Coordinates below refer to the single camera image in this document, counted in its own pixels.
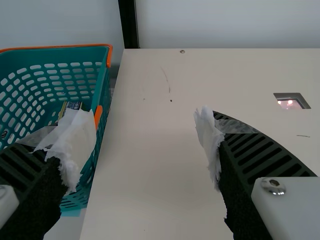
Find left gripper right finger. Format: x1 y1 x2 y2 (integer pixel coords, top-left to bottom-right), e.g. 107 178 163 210
193 104 320 240

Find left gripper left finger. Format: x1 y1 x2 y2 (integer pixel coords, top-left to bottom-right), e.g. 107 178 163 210
0 108 98 240

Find rectangular tin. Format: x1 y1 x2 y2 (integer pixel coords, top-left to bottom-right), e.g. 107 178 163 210
58 100 91 126

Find teal shopping basket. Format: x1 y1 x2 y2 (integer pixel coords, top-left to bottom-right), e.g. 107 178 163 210
0 43 114 218

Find small square scanner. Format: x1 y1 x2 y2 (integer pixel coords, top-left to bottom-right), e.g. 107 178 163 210
273 92 312 110

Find black post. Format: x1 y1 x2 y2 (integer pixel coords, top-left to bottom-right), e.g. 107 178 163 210
118 0 140 50

